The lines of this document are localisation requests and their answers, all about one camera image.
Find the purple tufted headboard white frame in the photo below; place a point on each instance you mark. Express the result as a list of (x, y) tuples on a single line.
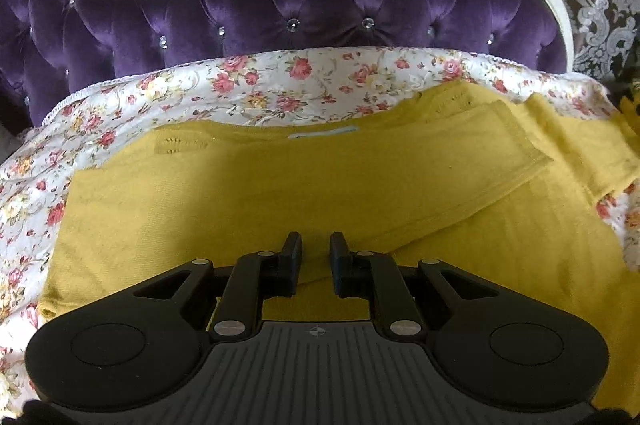
[(280, 10)]

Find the floral quilted bedspread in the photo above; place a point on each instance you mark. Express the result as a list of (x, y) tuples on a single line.
[(125, 115)]

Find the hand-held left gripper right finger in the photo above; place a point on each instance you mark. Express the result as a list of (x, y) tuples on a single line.
[(340, 261)]

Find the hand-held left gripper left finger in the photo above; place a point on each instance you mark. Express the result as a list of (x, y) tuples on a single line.
[(293, 261)]

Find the yellow knit sweater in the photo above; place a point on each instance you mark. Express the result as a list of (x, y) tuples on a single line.
[(350, 185)]

